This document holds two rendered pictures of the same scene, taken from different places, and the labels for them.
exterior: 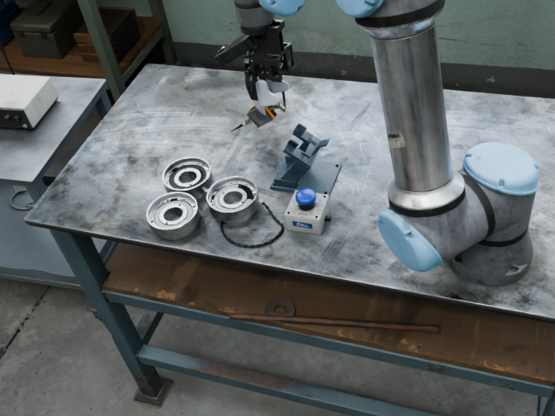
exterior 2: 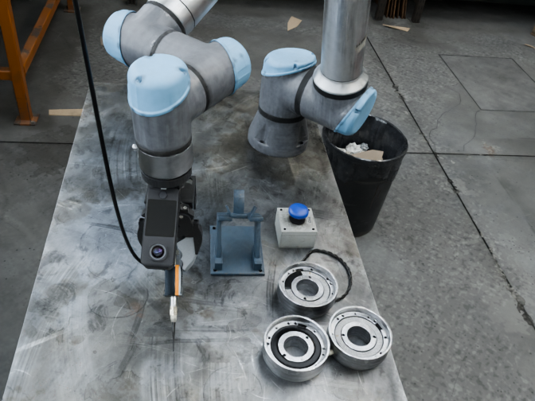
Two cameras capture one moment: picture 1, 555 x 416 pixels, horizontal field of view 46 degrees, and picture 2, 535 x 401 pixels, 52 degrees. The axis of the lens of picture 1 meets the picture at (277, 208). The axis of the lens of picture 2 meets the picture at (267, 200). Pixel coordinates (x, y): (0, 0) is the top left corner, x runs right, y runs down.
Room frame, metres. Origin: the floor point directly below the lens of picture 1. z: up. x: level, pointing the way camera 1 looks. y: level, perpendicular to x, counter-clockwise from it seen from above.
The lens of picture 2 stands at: (1.43, 0.54, 1.56)
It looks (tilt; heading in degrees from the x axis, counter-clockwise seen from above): 40 degrees down; 233
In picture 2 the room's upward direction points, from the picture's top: 8 degrees clockwise
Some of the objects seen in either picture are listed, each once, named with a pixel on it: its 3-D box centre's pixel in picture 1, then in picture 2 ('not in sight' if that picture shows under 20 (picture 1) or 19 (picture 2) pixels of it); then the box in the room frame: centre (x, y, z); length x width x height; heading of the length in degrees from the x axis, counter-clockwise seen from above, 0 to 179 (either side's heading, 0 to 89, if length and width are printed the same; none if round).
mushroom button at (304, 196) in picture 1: (306, 202); (297, 217); (0.89, -0.06, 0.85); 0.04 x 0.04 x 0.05
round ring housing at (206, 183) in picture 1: (188, 180); (294, 349); (1.05, 0.18, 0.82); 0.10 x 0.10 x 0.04
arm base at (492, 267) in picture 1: (490, 234); (280, 122); (0.73, -0.36, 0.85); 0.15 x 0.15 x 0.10
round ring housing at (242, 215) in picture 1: (233, 200); (306, 290); (0.96, 0.09, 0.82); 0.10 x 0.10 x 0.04
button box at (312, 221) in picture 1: (310, 212); (294, 225); (0.89, -0.06, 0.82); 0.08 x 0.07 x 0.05; 64
